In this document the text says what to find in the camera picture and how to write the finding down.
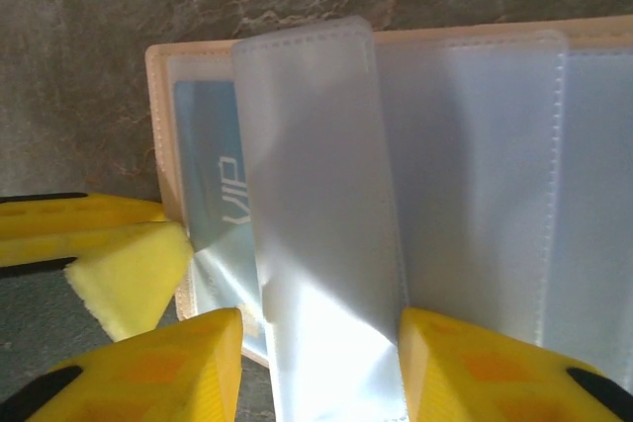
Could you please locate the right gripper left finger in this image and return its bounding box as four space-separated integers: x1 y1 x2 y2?
29 306 244 422

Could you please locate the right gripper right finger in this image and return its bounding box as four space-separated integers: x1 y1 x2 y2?
397 306 633 422

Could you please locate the blue VIP credit card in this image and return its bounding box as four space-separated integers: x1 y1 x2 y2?
172 78 269 362

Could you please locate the beige card holder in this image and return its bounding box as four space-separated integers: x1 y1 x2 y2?
144 14 633 422

